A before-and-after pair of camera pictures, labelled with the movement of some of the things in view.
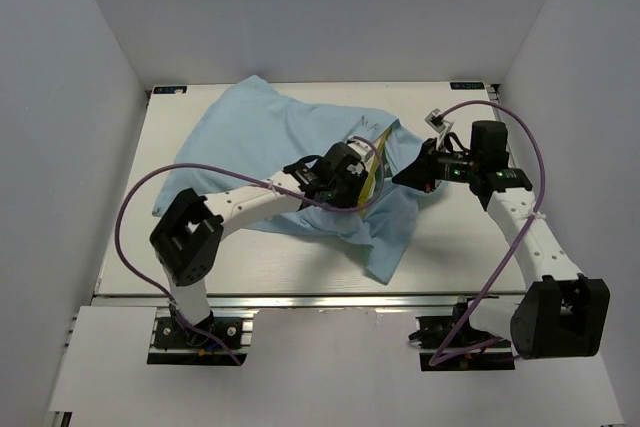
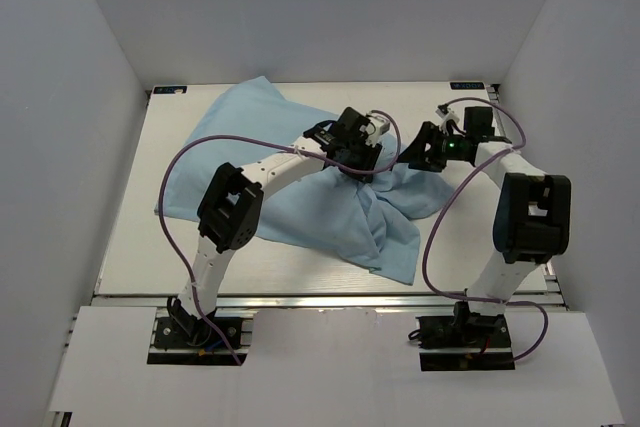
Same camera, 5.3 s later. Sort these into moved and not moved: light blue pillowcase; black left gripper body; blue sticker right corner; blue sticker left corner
Moved: light blue pillowcase; black left gripper body
Not moved: blue sticker left corner; blue sticker right corner
